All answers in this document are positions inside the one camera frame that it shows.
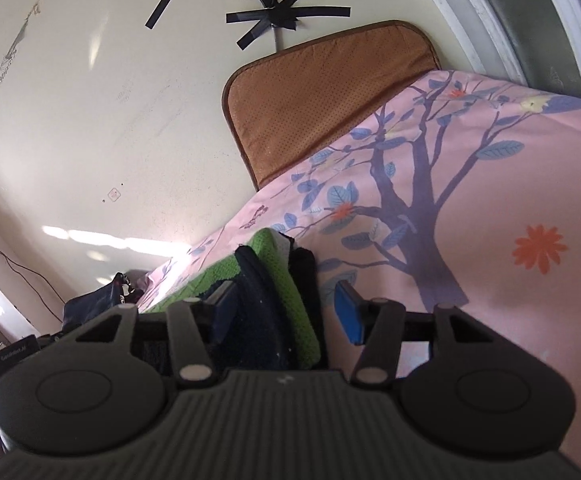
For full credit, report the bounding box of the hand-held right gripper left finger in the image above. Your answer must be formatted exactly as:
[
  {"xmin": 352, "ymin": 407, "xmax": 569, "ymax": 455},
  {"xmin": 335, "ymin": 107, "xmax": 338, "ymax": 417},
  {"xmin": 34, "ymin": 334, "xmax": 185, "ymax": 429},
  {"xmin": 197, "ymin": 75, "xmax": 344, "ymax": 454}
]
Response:
[{"xmin": 74, "ymin": 281, "xmax": 240, "ymax": 387}]

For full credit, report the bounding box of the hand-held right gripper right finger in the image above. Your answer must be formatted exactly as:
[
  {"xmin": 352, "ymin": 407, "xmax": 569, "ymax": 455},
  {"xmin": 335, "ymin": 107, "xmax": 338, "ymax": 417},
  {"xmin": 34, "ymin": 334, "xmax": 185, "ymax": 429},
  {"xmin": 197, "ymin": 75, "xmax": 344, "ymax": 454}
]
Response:
[{"xmin": 334, "ymin": 281, "xmax": 498, "ymax": 387}]

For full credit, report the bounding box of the green mesh garment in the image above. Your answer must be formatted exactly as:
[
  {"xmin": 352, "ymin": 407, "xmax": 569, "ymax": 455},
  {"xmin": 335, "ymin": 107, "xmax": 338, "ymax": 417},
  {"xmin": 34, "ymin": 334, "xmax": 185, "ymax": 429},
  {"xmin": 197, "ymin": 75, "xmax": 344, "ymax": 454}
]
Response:
[{"xmin": 143, "ymin": 227, "xmax": 322, "ymax": 371}]

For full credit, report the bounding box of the black cloth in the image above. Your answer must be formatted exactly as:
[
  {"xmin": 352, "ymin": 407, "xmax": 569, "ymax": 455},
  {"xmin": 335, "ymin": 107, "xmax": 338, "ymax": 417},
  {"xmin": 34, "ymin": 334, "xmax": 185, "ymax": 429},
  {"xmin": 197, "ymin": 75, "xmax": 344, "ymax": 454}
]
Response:
[{"xmin": 283, "ymin": 245, "xmax": 329, "ymax": 368}]

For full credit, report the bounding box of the dark bag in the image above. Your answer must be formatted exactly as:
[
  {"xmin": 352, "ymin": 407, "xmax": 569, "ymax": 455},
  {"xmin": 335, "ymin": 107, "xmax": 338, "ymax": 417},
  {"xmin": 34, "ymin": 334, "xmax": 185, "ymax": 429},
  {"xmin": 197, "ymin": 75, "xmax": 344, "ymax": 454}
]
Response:
[{"xmin": 62, "ymin": 271, "xmax": 146, "ymax": 334}]

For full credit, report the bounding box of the pink floral bedsheet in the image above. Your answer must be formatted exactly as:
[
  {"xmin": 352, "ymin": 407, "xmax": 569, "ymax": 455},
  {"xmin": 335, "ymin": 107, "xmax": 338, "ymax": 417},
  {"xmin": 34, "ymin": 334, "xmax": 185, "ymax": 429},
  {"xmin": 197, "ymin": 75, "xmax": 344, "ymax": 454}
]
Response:
[{"xmin": 135, "ymin": 69, "xmax": 581, "ymax": 476}]

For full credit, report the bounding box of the brown padded cushion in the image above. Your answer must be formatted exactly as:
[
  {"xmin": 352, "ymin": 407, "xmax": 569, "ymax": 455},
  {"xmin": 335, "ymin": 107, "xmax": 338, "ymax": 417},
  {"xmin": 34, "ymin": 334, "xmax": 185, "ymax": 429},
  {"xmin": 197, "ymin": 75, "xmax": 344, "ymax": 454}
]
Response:
[{"xmin": 222, "ymin": 19, "xmax": 441, "ymax": 192}]

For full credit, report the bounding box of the thin dark wall cable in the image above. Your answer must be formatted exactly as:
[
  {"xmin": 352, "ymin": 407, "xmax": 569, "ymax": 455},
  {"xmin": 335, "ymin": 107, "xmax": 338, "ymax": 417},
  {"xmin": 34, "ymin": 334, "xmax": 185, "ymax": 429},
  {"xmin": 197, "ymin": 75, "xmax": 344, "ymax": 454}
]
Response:
[{"xmin": 0, "ymin": 222, "xmax": 67, "ymax": 322}]

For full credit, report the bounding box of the white window frame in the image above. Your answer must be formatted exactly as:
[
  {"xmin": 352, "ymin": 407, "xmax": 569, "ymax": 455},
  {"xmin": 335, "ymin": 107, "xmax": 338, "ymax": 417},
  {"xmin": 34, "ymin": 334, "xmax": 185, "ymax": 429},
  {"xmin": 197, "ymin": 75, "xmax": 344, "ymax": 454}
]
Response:
[{"xmin": 403, "ymin": 0, "xmax": 581, "ymax": 107}]

